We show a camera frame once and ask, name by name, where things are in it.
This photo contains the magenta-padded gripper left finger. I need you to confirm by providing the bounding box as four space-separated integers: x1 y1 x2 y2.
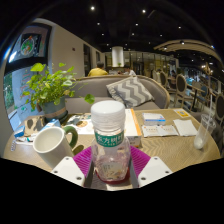
50 145 97 190

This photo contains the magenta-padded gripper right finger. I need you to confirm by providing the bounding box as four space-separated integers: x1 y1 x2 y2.
129 145 174 189

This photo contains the clear plastic water bottle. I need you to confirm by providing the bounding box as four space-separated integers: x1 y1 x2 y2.
89 99 132 184

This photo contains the white paper leaflet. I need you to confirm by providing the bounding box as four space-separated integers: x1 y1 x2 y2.
141 124 179 138

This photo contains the printed magazine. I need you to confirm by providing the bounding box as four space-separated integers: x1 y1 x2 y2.
63 112 96 136

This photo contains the small blue white carton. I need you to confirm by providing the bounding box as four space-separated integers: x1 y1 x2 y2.
39 118 62 133

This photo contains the small white blue box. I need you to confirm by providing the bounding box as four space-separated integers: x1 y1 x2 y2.
142 112 167 127

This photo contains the white paper napkin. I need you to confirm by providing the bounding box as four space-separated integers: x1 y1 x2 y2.
172 118 198 138

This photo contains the small card pack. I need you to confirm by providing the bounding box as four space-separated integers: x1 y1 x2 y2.
9 139 18 153

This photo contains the flat blue box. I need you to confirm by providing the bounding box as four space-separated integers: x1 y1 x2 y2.
13 124 26 138

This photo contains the yellow square card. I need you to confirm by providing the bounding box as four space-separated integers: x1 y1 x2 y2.
173 108 192 119

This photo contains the grey white chevron pillow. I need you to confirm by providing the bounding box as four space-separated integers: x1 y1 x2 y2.
105 75 155 108

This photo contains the green potted plant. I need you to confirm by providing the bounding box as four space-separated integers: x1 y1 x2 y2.
21 62 96 123

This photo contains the grey curved sofa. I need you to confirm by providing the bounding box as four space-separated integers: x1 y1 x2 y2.
64 74 171 114

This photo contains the group of dining chairs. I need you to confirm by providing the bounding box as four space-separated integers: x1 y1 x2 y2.
151 68 224 118

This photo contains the person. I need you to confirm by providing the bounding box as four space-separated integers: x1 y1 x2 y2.
123 66 137 77
87 61 109 78

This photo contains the dark framed decorated window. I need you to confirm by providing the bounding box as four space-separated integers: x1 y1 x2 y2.
3 22 53 121

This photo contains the white round column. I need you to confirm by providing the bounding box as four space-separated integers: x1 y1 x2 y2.
111 45 125 68

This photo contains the group of ceiling lights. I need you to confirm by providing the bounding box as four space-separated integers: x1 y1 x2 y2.
89 4 218 51

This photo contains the white mug with green handle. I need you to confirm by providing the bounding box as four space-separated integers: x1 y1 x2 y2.
32 125 79 169

